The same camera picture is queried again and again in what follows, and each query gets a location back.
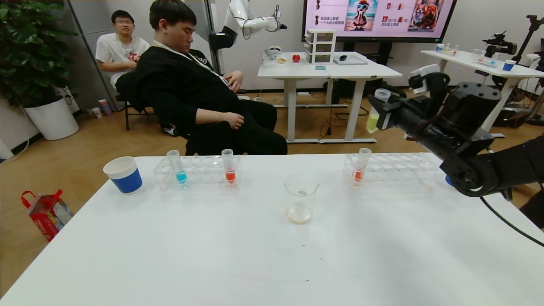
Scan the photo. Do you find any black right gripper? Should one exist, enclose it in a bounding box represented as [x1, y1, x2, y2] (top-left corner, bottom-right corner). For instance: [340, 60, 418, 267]
[367, 94, 434, 139]

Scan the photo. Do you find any yellow pigment test tube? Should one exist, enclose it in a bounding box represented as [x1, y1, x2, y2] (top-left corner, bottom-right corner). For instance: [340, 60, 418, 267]
[366, 88, 391, 133]

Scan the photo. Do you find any red pigment test tube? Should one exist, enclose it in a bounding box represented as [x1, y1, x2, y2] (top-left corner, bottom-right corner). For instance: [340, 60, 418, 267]
[353, 148, 371, 183]
[221, 149, 236, 184]

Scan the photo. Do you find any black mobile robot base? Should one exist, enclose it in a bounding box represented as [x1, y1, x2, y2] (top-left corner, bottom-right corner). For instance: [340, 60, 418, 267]
[497, 96, 532, 128]

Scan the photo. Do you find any clear plastic test tube rack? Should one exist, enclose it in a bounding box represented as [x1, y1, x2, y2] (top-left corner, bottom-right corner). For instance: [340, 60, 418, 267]
[342, 152, 442, 189]
[153, 155, 242, 191]

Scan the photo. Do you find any clear glass beaker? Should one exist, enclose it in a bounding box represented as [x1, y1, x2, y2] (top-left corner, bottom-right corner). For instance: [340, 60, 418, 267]
[284, 172, 320, 225]

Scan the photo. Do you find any blue pigment test tube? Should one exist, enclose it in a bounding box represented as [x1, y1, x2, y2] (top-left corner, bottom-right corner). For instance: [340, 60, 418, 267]
[166, 150, 188, 184]

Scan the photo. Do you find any black display stand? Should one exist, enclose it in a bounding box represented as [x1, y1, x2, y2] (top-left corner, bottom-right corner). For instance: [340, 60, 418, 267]
[323, 42, 406, 105]

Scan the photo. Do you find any white standing desk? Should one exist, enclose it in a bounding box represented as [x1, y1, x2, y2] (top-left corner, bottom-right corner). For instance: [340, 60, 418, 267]
[258, 52, 333, 145]
[320, 52, 402, 145]

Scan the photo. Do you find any grey flat tray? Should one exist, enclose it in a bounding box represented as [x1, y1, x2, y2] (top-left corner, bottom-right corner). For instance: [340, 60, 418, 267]
[333, 55, 368, 66]

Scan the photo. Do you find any white three-drawer organizer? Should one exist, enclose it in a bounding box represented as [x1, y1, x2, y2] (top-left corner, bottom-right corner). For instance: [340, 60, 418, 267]
[305, 29, 337, 65]

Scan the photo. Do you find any long white desk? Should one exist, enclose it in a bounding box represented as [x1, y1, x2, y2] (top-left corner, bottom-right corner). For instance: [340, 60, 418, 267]
[421, 50, 544, 139]

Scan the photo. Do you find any white humanoid robot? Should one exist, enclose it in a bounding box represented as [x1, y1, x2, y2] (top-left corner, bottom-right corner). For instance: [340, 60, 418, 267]
[185, 0, 287, 83]

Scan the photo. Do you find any black tripod stand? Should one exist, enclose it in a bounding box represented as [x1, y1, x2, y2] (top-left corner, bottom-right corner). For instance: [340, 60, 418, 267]
[512, 16, 544, 64]

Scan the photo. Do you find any man in black clothes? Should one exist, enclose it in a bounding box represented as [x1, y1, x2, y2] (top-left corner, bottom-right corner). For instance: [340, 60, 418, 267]
[136, 0, 288, 156]

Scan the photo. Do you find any black metal chair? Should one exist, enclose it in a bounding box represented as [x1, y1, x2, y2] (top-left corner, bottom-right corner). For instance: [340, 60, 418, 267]
[116, 91, 150, 131]

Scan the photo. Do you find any man in white t-shirt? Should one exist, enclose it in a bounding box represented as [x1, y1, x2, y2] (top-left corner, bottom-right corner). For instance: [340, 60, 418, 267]
[95, 10, 151, 92]

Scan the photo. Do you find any grey metal cabinet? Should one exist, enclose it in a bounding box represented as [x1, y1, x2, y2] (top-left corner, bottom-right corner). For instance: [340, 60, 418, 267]
[68, 0, 128, 112]

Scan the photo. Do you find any white plant pot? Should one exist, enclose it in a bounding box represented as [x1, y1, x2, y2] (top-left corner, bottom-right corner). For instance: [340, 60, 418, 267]
[24, 96, 80, 141]

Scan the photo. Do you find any red paper gift bag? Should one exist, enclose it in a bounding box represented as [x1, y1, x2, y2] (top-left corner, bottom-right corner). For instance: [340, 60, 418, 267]
[21, 190, 74, 242]

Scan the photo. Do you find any large green leafy plant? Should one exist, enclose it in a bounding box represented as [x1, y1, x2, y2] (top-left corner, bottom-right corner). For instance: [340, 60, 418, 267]
[0, 0, 79, 109]

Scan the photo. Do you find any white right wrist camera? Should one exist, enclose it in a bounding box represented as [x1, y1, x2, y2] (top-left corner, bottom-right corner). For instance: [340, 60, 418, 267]
[409, 64, 440, 94]

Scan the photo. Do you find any black floor power cable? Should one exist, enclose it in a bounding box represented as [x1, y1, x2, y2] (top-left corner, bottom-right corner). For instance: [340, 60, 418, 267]
[320, 106, 369, 139]

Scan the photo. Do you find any large wall display screen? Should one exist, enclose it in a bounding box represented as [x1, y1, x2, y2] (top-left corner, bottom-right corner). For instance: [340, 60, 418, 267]
[302, 0, 457, 45]

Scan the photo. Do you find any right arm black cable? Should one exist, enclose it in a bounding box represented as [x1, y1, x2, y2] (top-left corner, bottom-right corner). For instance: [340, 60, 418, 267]
[480, 193, 544, 248]

